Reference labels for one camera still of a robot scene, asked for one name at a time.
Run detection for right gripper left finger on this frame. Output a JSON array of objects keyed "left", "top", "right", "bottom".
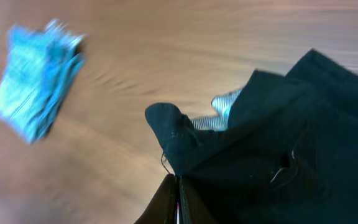
[{"left": 135, "top": 174, "right": 178, "bottom": 224}]

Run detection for black shorts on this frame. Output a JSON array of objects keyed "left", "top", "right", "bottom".
[{"left": 145, "top": 50, "right": 358, "bottom": 223}]

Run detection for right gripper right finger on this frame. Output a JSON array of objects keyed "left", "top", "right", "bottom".
[{"left": 179, "top": 178, "right": 218, "bottom": 224}]

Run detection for folded blue denim shorts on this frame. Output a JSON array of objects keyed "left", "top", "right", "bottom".
[{"left": 0, "top": 19, "right": 85, "bottom": 144}]

